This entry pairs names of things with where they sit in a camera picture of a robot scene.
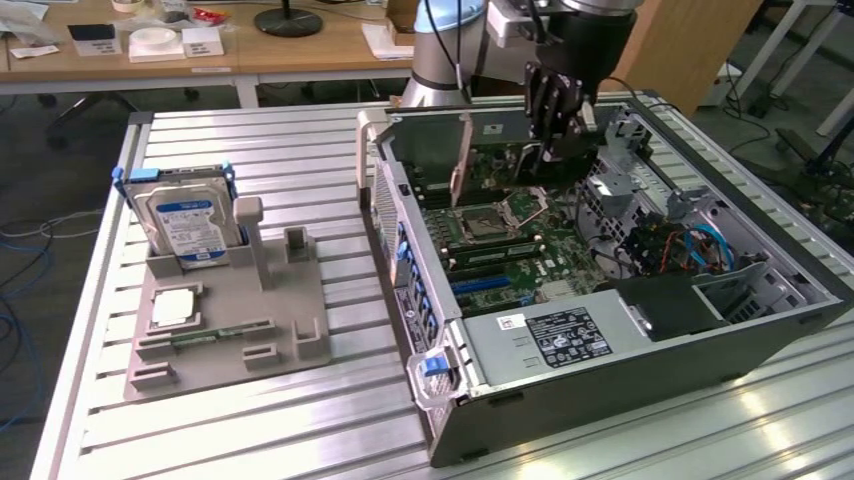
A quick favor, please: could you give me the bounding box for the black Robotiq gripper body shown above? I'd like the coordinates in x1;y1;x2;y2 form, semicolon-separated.
536;11;637;101

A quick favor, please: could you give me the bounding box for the graphics card with metal bracket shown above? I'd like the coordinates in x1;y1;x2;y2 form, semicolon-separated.
450;112;597;207

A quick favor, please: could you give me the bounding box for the wooden cabinet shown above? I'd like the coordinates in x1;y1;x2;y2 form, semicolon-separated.
600;0;766;114

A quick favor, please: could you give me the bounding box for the metal socket cover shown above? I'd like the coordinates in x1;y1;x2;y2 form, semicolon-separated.
498;187;556;224

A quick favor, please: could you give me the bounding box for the CPU socket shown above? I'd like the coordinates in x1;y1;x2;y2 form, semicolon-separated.
457;205;513;244

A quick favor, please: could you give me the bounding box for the white paper booklet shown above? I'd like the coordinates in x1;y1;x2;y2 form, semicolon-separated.
361;22;419;60

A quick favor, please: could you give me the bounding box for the brown cardboard box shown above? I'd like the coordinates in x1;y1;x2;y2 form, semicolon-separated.
386;0;423;34

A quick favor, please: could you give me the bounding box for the green RAM stick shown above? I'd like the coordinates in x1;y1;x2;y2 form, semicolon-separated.
445;242;542;263
166;323;275;347

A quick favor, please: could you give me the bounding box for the green motherboard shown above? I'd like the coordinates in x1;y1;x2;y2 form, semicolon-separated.
410;169;602;314

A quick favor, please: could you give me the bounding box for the blue expansion slot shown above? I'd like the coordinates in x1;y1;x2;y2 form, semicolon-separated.
451;277;520;296

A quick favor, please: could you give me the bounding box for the black chair base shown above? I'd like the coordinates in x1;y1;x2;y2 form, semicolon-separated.
38;89;139;147
773;127;854;176

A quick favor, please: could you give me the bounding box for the wooden desk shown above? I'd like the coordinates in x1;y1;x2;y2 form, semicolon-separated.
237;0;602;109
0;0;242;109

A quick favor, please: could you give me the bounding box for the black plastic drive cover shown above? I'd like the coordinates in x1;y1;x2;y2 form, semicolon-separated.
610;277;729;342

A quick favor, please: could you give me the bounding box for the silver metal disk bay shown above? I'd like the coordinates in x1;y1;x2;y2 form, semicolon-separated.
693;259;813;324

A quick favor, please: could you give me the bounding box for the black round lamp base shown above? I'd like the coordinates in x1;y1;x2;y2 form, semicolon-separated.
253;0;326;39

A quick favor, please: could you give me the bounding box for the grey power supply unit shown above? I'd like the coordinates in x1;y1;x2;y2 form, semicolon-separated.
463;289;653;389

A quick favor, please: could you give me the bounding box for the white box with label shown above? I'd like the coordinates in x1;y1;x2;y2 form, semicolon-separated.
181;27;223;57

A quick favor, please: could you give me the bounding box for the open black PC case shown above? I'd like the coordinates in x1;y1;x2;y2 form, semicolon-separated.
357;92;846;469

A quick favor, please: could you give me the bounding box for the hard disk in blue caddy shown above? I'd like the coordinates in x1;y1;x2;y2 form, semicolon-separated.
111;160;242;274

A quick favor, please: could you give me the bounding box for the white flat box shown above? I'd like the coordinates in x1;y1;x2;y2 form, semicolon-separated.
127;42;189;64

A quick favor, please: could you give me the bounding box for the white tape roll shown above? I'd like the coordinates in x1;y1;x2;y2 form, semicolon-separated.
130;27;182;51

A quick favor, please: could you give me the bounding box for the silver CPU chip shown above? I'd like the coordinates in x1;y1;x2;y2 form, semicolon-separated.
151;290;201;326

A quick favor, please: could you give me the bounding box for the white box with black top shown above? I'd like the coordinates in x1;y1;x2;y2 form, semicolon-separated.
66;23;126;57

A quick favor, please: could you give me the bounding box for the grey plastic parts rack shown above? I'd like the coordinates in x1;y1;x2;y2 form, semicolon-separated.
123;194;334;401

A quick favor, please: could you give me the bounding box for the clear plastic bag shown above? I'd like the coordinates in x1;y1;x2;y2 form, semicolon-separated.
0;4;66;45

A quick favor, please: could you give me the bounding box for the black cable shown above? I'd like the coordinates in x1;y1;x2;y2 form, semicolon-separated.
604;76;644;100

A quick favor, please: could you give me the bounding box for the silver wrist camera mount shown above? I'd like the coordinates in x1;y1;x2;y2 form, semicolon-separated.
486;2;560;49

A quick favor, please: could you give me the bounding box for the white desk frame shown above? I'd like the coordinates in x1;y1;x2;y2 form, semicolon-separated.
733;0;854;136

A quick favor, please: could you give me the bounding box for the blue SATA wire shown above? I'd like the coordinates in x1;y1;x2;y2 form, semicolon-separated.
690;224;737;274

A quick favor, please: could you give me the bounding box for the blue floor cable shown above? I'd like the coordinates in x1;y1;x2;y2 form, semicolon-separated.
0;219;55;431

